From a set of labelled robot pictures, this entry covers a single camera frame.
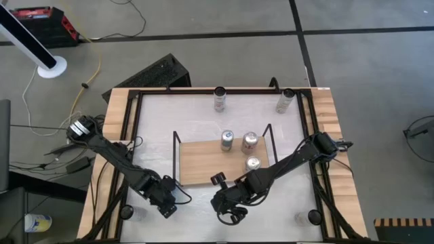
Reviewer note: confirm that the Celsius tropical vibe can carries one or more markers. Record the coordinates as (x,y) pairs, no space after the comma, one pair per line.
(284,100)

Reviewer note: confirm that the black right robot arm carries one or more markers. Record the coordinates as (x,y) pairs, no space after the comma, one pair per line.
(298,156)

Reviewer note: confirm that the white yellow canister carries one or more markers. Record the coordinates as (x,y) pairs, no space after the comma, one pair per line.
(37,223)

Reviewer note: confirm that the black power adapter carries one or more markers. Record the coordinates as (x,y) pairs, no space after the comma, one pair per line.
(78,165)

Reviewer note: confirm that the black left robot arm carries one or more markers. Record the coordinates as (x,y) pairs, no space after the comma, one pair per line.
(112,152)

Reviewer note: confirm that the black arched bracket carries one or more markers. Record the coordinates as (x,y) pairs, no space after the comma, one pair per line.
(273,79)

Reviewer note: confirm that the grey flat panel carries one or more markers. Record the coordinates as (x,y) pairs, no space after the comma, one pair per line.
(4,145)

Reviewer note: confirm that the Celsius peach vibe can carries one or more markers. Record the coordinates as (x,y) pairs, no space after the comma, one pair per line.
(219,100)

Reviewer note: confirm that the white table cover sheet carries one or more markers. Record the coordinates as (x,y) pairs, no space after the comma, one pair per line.
(203,223)

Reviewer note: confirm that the silver red Diet Coke can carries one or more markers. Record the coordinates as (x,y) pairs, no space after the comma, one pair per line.
(252,162)
(250,142)

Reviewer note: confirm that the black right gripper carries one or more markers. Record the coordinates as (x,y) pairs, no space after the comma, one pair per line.
(232,198)

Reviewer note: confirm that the wooden shelf black metal frame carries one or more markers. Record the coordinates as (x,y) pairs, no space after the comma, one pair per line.
(203,162)

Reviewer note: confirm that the black metal table frame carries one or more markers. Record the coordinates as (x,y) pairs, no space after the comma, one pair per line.
(176,91)

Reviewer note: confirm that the white black pole stand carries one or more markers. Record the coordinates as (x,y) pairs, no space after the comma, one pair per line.
(23,40)

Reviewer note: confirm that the black yellow striped box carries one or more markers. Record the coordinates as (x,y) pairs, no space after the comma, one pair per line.
(403,232)

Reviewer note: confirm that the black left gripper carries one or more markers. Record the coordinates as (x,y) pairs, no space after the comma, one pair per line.
(157,191)

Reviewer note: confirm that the blue silver Red Bull can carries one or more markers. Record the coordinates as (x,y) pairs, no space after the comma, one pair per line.
(227,139)

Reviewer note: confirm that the red black tool case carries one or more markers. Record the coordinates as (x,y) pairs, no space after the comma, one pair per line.
(44,27)

